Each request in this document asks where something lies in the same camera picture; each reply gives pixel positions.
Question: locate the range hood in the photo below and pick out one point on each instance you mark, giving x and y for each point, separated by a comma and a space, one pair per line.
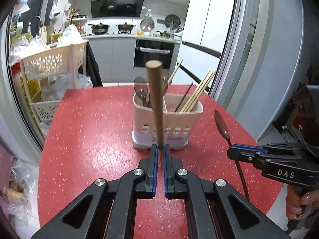
116, 8

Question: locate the beige perforated storage rack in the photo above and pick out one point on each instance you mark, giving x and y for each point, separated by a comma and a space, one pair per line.
51, 63

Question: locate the wooden handled spatula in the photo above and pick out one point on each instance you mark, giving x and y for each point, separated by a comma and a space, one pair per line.
155, 83

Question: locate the person right hand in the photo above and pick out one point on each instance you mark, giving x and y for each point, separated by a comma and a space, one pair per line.
293, 202

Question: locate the beige utensil holder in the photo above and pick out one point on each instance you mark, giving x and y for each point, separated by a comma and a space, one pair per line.
177, 126

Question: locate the built-in black oven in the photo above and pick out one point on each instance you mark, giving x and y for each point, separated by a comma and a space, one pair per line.
151, 50

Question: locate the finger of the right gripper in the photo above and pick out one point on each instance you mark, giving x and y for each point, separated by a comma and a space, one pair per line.
270, 147
245, 153

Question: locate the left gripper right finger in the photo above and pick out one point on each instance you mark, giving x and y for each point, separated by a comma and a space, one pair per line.
214, 209

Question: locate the bamboo chopstick on table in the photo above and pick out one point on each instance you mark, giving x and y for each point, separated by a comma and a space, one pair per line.
171, 77

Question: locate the black hanging garment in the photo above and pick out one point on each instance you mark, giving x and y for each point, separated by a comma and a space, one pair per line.
92, 67

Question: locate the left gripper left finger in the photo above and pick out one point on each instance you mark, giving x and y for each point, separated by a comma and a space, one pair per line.
106, 209

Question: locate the dark plastic spoon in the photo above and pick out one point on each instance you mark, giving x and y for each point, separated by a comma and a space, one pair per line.
223, 130

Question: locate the black wok on stove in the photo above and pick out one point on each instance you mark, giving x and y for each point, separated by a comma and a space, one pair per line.
99, 29

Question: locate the dark translucent spoon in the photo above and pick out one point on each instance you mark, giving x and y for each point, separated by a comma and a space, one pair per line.
141, 90

